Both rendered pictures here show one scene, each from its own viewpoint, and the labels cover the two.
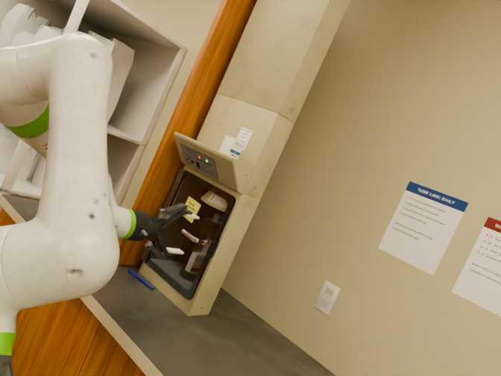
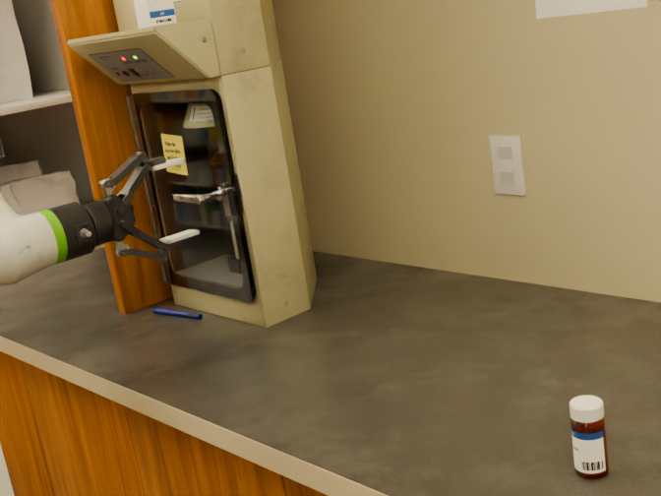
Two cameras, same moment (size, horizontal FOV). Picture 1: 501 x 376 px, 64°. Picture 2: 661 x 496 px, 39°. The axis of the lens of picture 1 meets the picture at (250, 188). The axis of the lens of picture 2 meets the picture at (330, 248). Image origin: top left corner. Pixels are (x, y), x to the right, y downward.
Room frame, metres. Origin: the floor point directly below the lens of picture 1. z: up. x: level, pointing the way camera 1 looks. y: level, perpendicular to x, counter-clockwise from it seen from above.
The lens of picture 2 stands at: (-0.22, -0.49, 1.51)
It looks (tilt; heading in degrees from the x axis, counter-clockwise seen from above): 15 degrees down; 13
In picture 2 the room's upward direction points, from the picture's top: 9 degrees counter-clockwise
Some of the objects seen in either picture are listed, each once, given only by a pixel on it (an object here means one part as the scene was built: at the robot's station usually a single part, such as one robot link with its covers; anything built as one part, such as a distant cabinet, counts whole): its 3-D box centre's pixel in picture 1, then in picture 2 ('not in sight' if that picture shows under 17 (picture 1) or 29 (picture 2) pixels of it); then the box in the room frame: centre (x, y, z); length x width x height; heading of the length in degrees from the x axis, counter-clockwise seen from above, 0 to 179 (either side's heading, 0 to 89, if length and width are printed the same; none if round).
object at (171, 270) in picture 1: (186, 231); (190, 195); (1.45, 0.15, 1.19); 0.30 x 0.01 x 0.40; 52
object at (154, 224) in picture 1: (152, 228); (108, 219); (1.25, 0.23, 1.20); 0.09 x 0.07 x 0.08; 143
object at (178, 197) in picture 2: (194, 236); (197, 196); (1.38, 0.11, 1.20); 0.10 x 0.05 x 0.03; 52
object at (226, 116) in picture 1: (224, 204); (233, 111); (1.55, 0.07, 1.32); 0.32 x 0.25 x 0.77; 53
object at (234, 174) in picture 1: (207, 161); (140, 57); (1.41, 0.18, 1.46); 0.32 x 0.11 x 0.10; 53
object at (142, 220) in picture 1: (134, 225); (71, 231); (1.19, 0.27, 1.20); 0.12 x 0.06 x 0.09; 53
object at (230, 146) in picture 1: (231, 147); (154, 8); (1.36, 0.12, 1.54); 0.05 x 0.05 x 0.06; 48
